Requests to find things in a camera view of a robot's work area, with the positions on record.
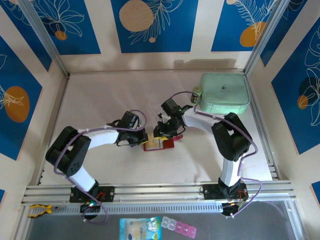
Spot red leather card holder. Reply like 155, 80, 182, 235
143, 133, 185, 153

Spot small green bottle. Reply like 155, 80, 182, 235
191, 86, 203, 105

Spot mint green zip pouch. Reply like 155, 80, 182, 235
199, 72, 251, 115

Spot blue plastic packet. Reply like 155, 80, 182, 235
119, 216, 163, 240

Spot white and pink pill organizer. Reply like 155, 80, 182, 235
160, 216, 198, 238

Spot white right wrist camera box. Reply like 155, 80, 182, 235
158, 109, 170, 124

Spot aluminium mounting rail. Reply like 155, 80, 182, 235
21, 180, 297, 205

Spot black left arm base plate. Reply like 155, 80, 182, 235
69, 185, 116, 203

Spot grey slotted cable duct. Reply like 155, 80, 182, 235
27, 201, 226, 217

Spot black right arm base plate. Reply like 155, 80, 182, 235
202, 183, 248, 201

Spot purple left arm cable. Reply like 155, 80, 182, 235
53, 109, 148, 225

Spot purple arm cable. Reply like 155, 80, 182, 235
53, 109, 148, 225
164, 91, 263, 220

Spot aluminium table edge rail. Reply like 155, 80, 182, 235
246, 74, 280, 181
36, 74, 71, 186

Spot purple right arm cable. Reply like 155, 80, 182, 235
164, 91, 263, 220

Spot yellow handled pliers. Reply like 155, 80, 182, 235
27, 203, 61, 219

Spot aluminium frame post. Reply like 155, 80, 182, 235
18, 0, 70, 78
243, 0, 288, 76

